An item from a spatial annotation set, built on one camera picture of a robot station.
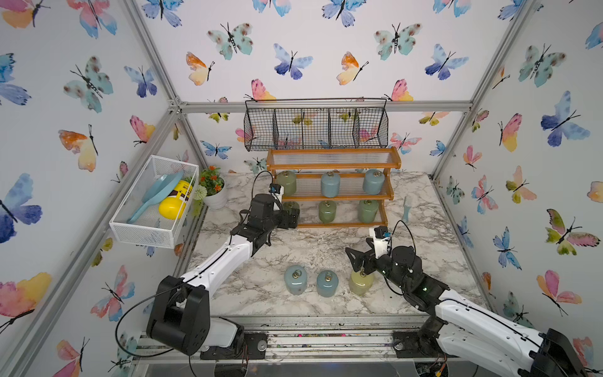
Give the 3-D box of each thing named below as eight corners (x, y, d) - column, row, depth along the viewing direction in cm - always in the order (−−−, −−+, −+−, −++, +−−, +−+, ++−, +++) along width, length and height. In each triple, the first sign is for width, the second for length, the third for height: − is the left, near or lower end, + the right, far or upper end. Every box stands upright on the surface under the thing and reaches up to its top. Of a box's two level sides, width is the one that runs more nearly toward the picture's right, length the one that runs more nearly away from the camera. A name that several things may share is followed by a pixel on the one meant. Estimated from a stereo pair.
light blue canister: (286, 295, 86) (283, 286, 79) (287, 275, 91) (285, 265, 83) (307, 295, 86) (306, 286, 79) (307, 275, 91) (307, 265, 83)
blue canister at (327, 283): (316, 297, 86) (317, 289, 79) (316, 279, 90) (317, 270, 83) (337, 297, 86) (339, 289, 79) (336, 279, 90) (337, 270, 83)
